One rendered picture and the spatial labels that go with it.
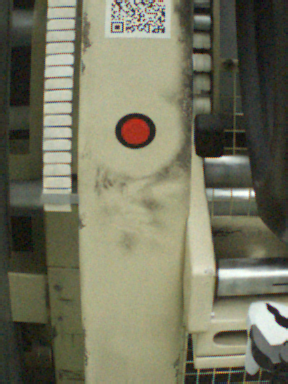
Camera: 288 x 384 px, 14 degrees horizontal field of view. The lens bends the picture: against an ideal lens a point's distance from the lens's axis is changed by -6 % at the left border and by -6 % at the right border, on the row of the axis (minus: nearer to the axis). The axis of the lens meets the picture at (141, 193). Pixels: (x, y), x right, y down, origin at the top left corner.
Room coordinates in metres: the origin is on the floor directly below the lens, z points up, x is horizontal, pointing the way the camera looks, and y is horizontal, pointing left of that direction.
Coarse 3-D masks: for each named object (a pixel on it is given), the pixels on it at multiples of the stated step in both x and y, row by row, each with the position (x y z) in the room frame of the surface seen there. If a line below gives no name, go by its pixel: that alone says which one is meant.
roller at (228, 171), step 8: (208, 160) 1.45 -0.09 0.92; (216, 160) 1.46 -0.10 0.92; (224, 160) 1.46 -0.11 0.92; (232, 160) 1.46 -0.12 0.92; (240, 160) 1.46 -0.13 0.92; (248, 160) 1.46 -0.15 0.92; (208, 168) 1.45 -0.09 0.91; (216, 168) 1.45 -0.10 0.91; (224, 168) 1.45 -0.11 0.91; (232, 168) 1.45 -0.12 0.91; (240, 168) 1.45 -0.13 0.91; (248, 168) 1.45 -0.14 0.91; (208, 176) 1.44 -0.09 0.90; (216, 176) 1.44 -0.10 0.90; (224, 176) 1.44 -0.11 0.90; (232, 176) 1.44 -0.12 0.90; (240, 176) 1.44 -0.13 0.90; (248, 176) 1.44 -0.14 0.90; (208, 184) 1.44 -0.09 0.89; (216, 184) 1.44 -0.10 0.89; (224, 184) 1.44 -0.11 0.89; (232, 184) 1.44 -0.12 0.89; (240, 184) 1.45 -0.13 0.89; (248, 184) 1.45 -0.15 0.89
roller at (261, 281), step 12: (216, 264) 1.18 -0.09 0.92; (228, 264) 1.18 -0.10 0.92; (240, 264) 1.18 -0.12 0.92; (252, 264) 1.18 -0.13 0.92; (264, 264) 1.18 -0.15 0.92; (276, 264) 1.18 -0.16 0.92; (228, 276) 1.17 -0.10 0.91; (240, 276) 1.17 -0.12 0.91; (252, 276) 1.17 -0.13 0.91; (264, 276) 1.17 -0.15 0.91; (276, 276) 1.17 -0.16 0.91; (216, 288) 1.18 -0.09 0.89; (228, 288) 1.16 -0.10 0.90; (240, 288) 1.16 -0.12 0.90; (252, 288) 1.16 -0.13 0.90; (264, 288) 1.16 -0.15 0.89; (276, 288) 1.16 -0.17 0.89
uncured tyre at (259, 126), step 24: (240, 0) 1.52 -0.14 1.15; (264, 0) 1.58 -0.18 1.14; (240, 24) 1.51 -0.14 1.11; (264, 24) 1.57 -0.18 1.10; (240, 48) 1.50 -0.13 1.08; (264, 48) 1.55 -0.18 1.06; (240, 72) 1.48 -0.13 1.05; (264, 72) 1.53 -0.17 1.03; (264, 96) 1.50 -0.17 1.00; (264, 120) 1.47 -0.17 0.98; (264, 144) 1.38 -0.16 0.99; (264, 168) 1.32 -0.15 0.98; (264, 192) 1.20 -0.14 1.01; (264, 216) 1.22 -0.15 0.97
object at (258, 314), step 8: (256, 304) 0.86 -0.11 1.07; (264, 304) 0.86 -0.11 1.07; (248, 312) 0.85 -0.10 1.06; (256, 312) 0.84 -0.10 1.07; (264, 312) 0.84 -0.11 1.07; (248, 320) 0.84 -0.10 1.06; (256, 320) 0.83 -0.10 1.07; (264, 320) 0.83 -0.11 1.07; (272, 320) 0.83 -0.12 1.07; (248, 328) 0.83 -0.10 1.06; (264, 328) 0.81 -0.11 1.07; (272, 328) 0.81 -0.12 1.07; (280, 328) 0.81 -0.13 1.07; (248, 336) 0.84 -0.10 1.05; (272, 336) 0.80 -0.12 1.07; (280, 336) 0.80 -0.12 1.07; (248, 344) 0.84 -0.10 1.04; (272, 344) 0.79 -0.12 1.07; (280, 344) 0.79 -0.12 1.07; (248, 352) 0.83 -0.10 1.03; (248, 360) 0.83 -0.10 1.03; (248, 368) 0.82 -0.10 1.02; (256, 368) 0.81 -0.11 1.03
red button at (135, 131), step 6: (132, 120) 1.23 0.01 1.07; (138, 120) 1.23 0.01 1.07; (126, 126) 1.23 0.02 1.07; (132, 126) 1.23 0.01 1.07; (138, 126) 1.23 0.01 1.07; (144, 126) 1.23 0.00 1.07; (126, 132) 1.23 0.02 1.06; (132, 132) 1.23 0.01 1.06; (138, 132) 1.23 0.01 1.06; (144, 132) 1.23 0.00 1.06; (126, 138) 1.23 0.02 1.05; (132, 138) 1.23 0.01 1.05; (138, 138) 1.23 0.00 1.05; (144, 138) 1.23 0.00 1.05
